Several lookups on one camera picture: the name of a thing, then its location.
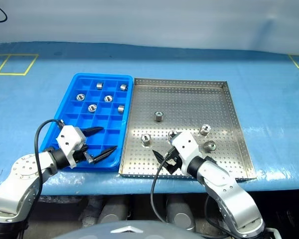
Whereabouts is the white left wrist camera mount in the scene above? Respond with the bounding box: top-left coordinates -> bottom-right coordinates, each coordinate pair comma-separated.
56,125 -> 87,168

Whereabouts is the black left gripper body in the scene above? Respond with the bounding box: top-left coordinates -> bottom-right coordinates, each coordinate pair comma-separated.
73,143 -> 95,165

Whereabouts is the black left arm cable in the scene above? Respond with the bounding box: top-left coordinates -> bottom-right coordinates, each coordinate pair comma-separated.
34,119 -> 65,200

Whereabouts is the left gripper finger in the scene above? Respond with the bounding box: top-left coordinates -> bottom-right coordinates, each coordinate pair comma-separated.
81,126 -> 105,137
92,146 -> 119,164

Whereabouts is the grey rounded cylinder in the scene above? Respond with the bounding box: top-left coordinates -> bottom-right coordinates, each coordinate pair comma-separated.
165,195 -> 196,231
98,199 -> 128,225

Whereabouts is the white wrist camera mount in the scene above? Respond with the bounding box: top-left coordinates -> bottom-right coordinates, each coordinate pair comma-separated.
56,125 -> 87,168
169,131 -> 203,176

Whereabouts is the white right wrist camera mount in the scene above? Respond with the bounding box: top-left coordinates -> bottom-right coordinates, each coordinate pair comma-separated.
169,131 -> 203,176

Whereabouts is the grey rounded shell with emblem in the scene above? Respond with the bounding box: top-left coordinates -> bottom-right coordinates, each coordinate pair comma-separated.
52,220 -> 202,239

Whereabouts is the perforated metal tray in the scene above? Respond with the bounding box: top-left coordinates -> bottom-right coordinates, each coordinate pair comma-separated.
118,77 -> 257,180

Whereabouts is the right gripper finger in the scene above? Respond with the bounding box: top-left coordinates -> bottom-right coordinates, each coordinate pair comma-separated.
165,162 -> 177,175
151,149 -> 166,165

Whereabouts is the blue compartment tray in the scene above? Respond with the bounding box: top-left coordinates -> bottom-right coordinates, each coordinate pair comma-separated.
39,73 -> 134,172

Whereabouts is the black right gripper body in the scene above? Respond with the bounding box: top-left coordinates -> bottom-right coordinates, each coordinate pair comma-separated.
164,148 -> 183,173

